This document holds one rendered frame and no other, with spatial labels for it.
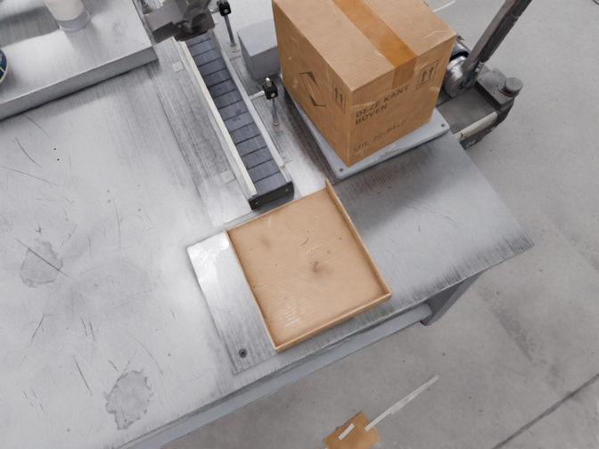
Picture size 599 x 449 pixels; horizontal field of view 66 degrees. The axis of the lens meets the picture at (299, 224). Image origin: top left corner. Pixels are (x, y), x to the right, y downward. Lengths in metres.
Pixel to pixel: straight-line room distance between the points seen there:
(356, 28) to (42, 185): 0.83
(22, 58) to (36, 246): 0.55
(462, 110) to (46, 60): 1.46
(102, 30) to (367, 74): 0.84
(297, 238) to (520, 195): 1.32
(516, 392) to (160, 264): 1.34
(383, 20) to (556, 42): 1.83
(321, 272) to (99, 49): 0.86
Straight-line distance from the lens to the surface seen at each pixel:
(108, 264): 1.13
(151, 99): 1.33
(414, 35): 0.97
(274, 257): 1.02
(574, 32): 2.83
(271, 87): 1.09
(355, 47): 0.94
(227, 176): 1.13
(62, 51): 1.49
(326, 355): 1.59
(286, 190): 1.07
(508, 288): 1.98
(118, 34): 1.46
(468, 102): 2.05
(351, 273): 1.00
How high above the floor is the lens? 1.79
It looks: 66 degrees down
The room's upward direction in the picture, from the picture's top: 9 degrees counter-clockwise
